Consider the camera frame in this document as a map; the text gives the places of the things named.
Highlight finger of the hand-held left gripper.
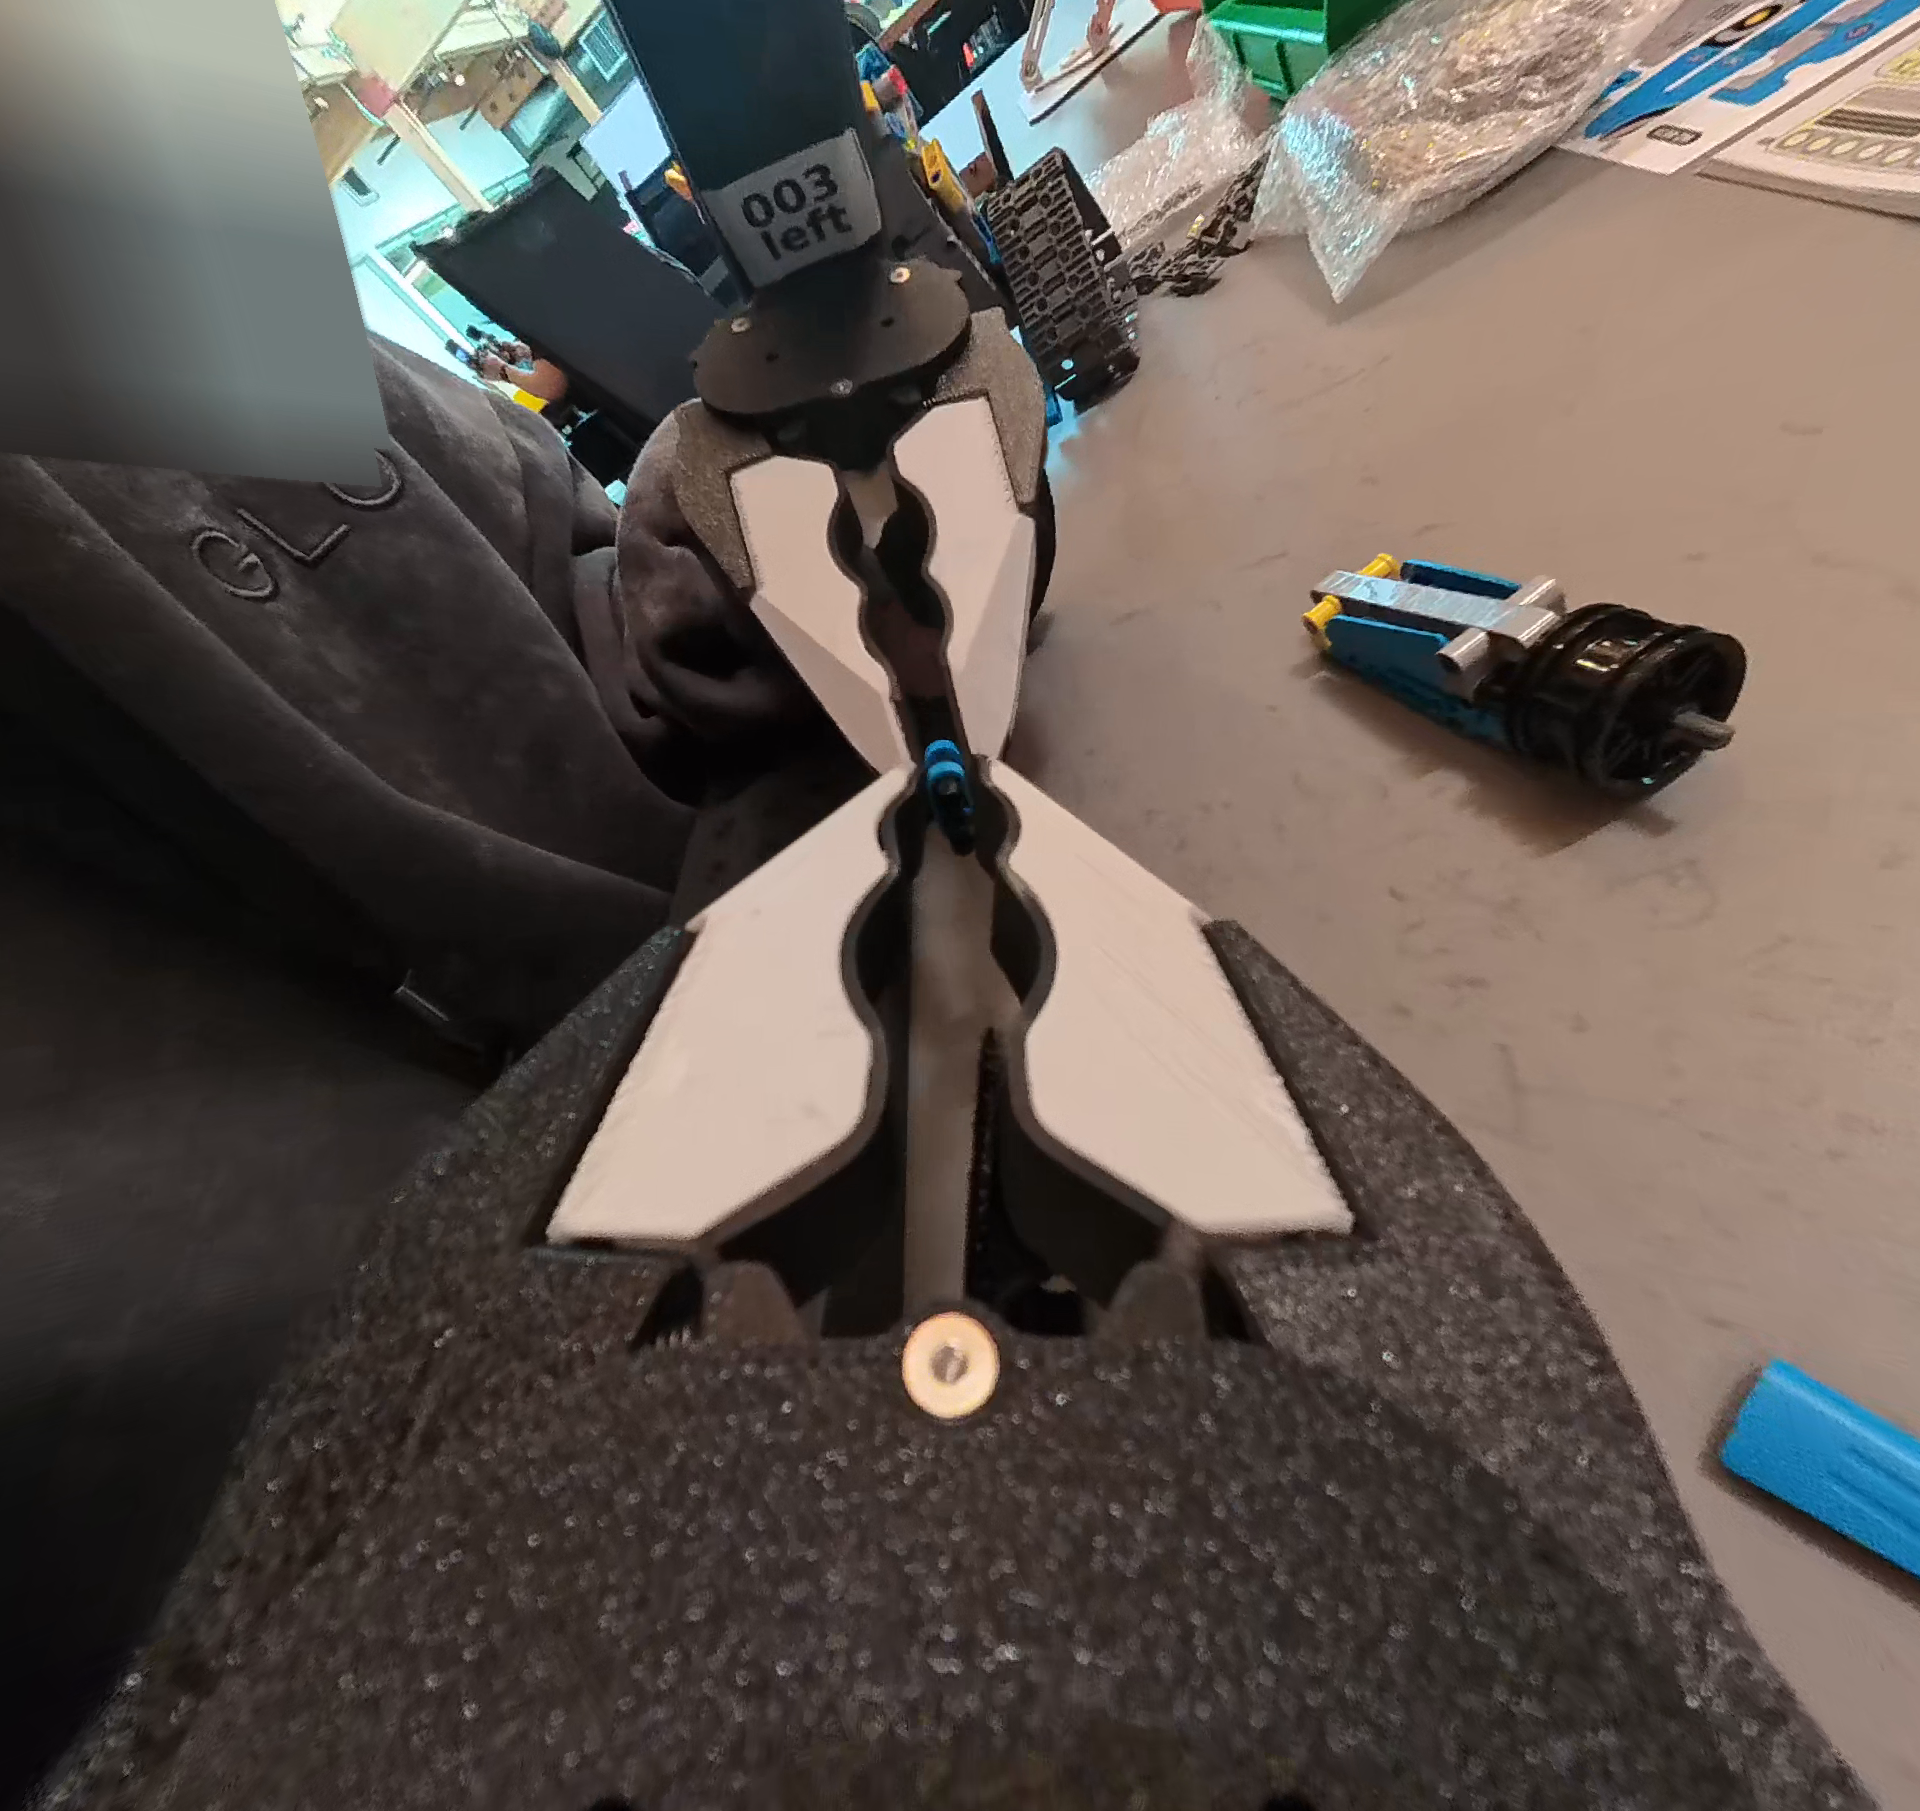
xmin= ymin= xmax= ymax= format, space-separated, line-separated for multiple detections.
xmin=723 ymin=454 xmax=919 ymax=768
xmin=890 ymin=396 xmax=1038 ymax=760

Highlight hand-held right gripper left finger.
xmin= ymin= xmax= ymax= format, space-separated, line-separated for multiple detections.
xmin=545 ymin=768 xmax=927 ymax=1258

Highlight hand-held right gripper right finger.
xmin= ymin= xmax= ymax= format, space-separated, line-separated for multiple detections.
xmin=981 ymin=760 xmax=1357 ymax=1258

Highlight black wheel blue beam assembly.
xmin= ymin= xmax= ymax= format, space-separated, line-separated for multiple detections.
xmin=1301 ymin=552 xmax=1750 ymax=802

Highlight blue angled panel piece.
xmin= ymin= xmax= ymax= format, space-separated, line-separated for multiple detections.
xmin=1719 ymin=1357 xmax=1920 ymax=1586

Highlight person's left forearm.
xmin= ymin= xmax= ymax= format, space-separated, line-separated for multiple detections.
xmin=611 ymin=401 xmax=854 ymax=802

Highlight grey desk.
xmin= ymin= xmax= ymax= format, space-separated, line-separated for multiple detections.
xmin=899 ymin=0 xmax=1920 ymax=1811

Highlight black office chair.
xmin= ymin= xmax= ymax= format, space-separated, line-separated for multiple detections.
xmin=412 ymin=166 xmax=737 ymax=447

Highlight tracked robot model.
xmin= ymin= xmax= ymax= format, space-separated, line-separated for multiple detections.
xmin=839 ymin=17 xmax=1146 ymax=410

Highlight black track links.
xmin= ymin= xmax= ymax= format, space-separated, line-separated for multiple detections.
xmin=1126 ymin=166 xmax=1268 ymax=302

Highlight small clear plastic bag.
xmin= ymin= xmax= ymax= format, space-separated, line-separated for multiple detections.
xmin=1084 ymin=17 xmax=1281 ymax=252

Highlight clear bubble wrap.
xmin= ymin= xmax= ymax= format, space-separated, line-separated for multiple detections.
xmin=1248 ymin=0 xmax=1762 ymax=310

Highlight blue sticker sheet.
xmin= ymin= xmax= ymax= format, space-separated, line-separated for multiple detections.
xmin=1557 ymin=0 xmax=1920 ymax=177

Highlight open instruction booklet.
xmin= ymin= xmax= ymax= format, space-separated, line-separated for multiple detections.
xmin=1701 ymin=33 xmax=1920 ymax=227

